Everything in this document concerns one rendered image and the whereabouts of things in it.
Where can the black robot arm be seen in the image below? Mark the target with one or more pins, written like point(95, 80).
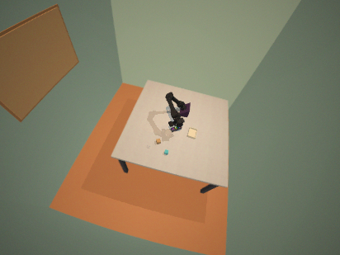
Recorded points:
point(174, 113)

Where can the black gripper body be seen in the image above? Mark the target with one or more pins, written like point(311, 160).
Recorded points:
point(173, 123)

